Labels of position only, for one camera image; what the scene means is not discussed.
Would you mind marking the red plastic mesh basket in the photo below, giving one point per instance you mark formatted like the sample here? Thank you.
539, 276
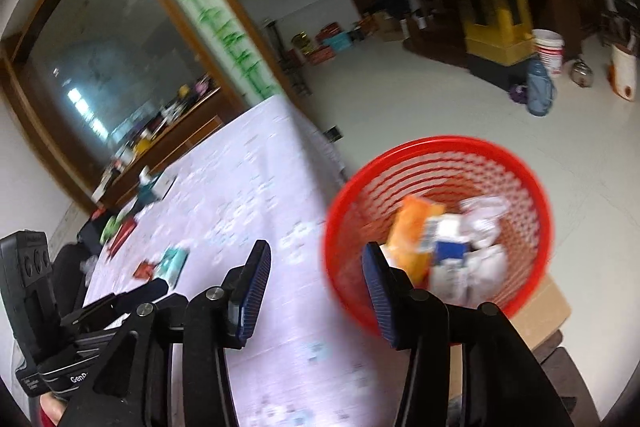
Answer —
446, 169

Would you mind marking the orange snack packet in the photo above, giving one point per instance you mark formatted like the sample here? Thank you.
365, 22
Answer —
406, 246

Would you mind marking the wooden cabinet with glass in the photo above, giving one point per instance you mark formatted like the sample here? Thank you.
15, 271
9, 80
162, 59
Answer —
104, 88

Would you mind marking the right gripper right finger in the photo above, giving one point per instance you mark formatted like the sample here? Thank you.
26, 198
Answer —
389, 289

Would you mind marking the bamboo painted pillar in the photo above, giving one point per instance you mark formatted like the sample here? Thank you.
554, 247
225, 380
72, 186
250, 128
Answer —
233, 49

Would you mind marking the white orange appliance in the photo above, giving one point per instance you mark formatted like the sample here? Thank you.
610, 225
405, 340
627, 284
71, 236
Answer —
622, 73

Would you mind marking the blue thermos jug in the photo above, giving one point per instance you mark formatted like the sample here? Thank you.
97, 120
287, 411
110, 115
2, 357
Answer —
540, 89

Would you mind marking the white paper trash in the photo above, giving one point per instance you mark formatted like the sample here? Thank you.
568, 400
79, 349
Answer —
468, 264

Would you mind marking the teal tissue box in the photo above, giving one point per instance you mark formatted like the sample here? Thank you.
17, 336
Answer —
154, 187

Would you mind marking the green cloth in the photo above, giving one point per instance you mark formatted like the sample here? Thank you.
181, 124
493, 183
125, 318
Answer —
110, 229

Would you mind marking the cardboard box under basket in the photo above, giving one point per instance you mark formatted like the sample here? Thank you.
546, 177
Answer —
543, 314

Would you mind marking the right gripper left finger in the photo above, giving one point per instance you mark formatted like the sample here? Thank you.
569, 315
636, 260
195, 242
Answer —
245, 288

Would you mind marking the red flat package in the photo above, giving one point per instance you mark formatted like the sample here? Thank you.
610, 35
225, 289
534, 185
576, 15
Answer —
120, 237

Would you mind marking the dark red snack packet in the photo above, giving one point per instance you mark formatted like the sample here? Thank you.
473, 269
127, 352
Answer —
145, 271

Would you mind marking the teal snack packet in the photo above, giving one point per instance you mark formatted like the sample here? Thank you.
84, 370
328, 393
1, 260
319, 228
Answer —
170, 266

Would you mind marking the metal kettle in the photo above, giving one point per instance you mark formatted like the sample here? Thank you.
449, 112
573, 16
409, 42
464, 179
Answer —
581, 74

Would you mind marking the floral lilac bed sheet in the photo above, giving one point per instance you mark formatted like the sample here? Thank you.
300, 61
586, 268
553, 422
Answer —
271, 175

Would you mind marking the dark wooden stool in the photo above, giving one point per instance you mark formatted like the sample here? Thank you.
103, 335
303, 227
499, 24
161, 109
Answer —
567, 381

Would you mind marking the white plastic bucket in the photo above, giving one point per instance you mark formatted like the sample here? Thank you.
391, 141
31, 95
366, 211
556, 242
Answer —
550, 47

